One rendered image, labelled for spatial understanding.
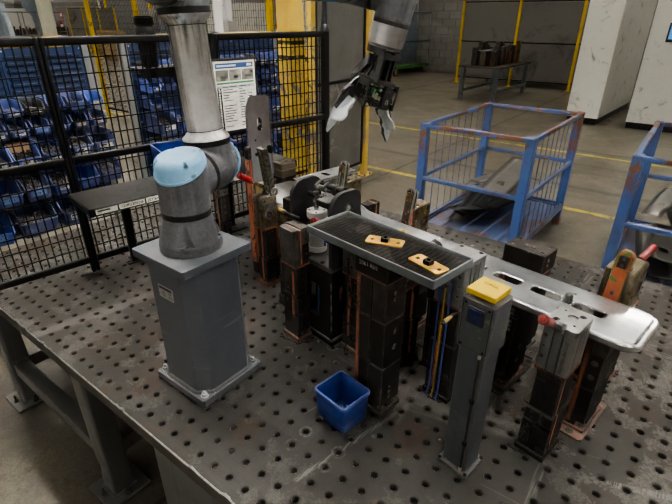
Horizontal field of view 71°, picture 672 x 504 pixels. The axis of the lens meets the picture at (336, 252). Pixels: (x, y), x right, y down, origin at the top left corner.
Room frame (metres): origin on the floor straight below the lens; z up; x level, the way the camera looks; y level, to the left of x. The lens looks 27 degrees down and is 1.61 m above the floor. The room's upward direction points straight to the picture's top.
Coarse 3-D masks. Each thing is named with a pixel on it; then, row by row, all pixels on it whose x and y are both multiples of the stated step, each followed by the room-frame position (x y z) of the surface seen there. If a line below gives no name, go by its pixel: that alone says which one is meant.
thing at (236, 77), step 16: (224, 64) 2.11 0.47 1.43; (240, 64) 2.16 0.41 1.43; (224, 80) 2.10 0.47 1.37; (240, 80) 2.15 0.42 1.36; (256, 80) 2.21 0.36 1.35; (224, 96) 2.10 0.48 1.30; (240, 96) 2.15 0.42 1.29; (224, 112) 2.09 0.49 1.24; (240, 112) 2.15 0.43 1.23; (240, 128) 2.14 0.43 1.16
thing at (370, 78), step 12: (372, 48) 1.04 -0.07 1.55; (372, 60) 1.06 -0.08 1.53; (384, 60) 1.01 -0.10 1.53; (396, 60) 1.02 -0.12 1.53; (372, 72) 1.06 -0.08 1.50; (384, 72) 1.03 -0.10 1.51; (360, 84) 1.07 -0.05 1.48; (372, 84) 1.03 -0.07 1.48; (384, 84) 1.02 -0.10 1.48; (360, 96) 1.06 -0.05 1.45; (372, 96) 1.03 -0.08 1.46; (384, 96) 1.03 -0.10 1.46; (396, 96) 1.03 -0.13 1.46; (384, 108) 1.03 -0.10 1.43
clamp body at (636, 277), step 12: (612, 264) 1.03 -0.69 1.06; (636, 264) 1.03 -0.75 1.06; (648, 264) 1.04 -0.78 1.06; (636, 276) 0.98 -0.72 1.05; (600, 288) 1.02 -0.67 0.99; (636, 288) 1.00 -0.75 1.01; (624, 300) 0.98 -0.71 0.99; (636, 300) 1.05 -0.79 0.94; (600, 312) 1.02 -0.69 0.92; (576, 372) 1.03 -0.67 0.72; (612, 372) 1.03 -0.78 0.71
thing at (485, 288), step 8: (480, 280) 0.77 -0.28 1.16; (488, 280) 0.78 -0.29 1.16; (472, 288) 0.75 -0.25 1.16; (480, 288) 0.75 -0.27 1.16; (488, 288) 0.75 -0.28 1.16; (496, 288) 0.75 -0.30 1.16; (504, 288) 0.75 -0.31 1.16; (480, 296) 0.73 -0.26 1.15; (488, 296) 0.72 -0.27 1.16; (496, 296) 0.72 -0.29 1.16; (504, 296) 0.73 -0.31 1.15
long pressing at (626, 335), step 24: (288, 192) 1.73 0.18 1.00; (504, 264) 1.14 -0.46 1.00; (528, 288) 1.01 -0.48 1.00; (552, 288) 1.01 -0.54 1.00; (576, 288) 1.01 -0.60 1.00; (552, 312) 0.90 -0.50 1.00; (624, 312) 0.91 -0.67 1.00; (600, 336) 0.81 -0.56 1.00; (624, 336) 0.82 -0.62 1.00; (648, 336) 0.82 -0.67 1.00
